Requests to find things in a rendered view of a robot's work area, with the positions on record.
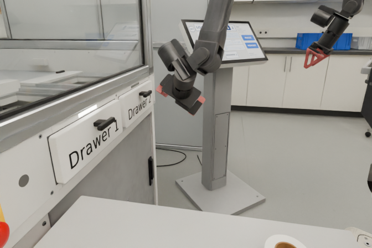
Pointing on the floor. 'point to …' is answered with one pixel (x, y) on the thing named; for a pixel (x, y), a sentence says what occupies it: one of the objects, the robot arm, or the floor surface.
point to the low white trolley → (175, 228)
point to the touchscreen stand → (218, 155)
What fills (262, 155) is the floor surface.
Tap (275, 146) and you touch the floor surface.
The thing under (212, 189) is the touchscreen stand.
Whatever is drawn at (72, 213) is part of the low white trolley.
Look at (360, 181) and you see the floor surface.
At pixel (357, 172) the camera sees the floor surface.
